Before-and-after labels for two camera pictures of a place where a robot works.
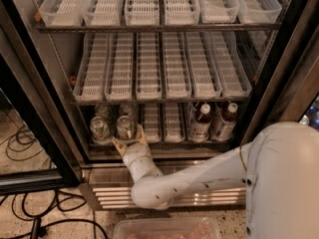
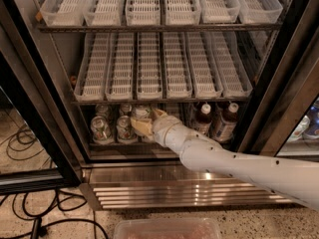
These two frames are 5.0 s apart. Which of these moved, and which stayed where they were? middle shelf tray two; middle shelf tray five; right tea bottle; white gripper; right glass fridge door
Moved: white gripper
Stayed: middle shelf tray five; right tea bottle; middle shelf tray two; right glass fridge door
